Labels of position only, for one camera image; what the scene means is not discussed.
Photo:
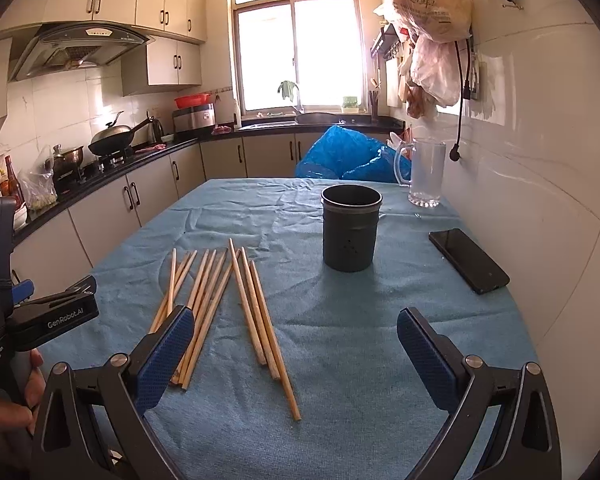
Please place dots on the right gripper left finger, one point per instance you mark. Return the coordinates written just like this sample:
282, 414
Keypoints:
91, 423

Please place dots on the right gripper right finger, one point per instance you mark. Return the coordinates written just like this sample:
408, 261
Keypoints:
524, 441

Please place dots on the lower kitchen cabinets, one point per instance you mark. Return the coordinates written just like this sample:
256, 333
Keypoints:
64, 243

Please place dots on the kitchen cabinets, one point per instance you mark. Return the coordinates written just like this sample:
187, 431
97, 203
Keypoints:
64, 243
170, 60

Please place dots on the upper kitchen cabinets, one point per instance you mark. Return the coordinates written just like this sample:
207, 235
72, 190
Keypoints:
170, 60

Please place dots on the kitchen faucet with cloth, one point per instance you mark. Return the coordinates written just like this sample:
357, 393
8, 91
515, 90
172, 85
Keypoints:
289, 91

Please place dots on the person's left hand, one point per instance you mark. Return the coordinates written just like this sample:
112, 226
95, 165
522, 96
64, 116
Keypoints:
17, 421

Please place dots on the sauce bottle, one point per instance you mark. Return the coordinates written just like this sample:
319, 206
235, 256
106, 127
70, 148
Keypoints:
13, 185

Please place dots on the steel pot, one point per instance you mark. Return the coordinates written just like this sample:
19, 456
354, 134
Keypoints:
66, 161

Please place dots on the black smartphone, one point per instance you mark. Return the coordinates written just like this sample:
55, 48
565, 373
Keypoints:
474, 265

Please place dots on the black wok with lid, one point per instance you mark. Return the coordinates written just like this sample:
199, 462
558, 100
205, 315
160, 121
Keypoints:
115, 138

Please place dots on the blue table cloth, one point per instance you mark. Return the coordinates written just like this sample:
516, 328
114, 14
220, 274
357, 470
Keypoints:
365, 414

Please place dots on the red basin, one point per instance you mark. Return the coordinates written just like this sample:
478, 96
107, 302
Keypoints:
193, 100

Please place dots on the range hood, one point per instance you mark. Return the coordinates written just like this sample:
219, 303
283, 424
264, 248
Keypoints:
61, 47

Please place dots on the dark cylindrical utensil holder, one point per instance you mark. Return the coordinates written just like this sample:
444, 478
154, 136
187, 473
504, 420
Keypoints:
350, 220

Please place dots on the clear glass mug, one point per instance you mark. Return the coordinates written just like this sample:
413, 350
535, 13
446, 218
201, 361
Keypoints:
426, 177

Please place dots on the blue plastic bag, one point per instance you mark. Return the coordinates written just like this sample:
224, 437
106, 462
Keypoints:
345, 154

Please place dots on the hanging white plastic bag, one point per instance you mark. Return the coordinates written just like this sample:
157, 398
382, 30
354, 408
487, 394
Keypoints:
434, 68

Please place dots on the hanging printed plastic bag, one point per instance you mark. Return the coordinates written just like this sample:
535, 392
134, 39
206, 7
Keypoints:
440, 21

